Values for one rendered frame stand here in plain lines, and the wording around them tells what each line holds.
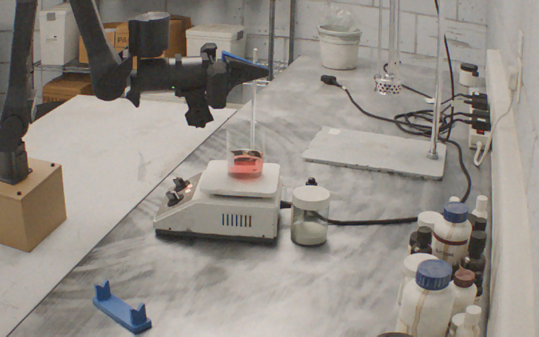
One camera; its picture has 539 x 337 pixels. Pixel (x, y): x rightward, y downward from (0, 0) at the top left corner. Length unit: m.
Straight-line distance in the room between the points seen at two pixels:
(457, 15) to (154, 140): 2.21
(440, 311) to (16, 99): 0.71
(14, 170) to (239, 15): 2.67
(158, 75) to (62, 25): 2.64
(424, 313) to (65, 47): 3.11
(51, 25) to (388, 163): 2.58
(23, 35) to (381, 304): 0.68
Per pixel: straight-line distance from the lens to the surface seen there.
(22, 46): 1.09
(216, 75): 1.03
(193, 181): 1.23
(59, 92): 3.84
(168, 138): 1.59
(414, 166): 1.47
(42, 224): 1.17
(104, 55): 1.08
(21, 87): 1.11
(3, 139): 1.12
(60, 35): 3.72
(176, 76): 1.09
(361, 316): 0.99
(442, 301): 0.85
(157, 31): 1.07
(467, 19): 3.50
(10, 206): 1.13
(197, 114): 1.10
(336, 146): 1.54
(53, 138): 1.65
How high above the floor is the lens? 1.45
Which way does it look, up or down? 23 degrees down
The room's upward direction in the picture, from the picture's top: 2 degrees clockwise
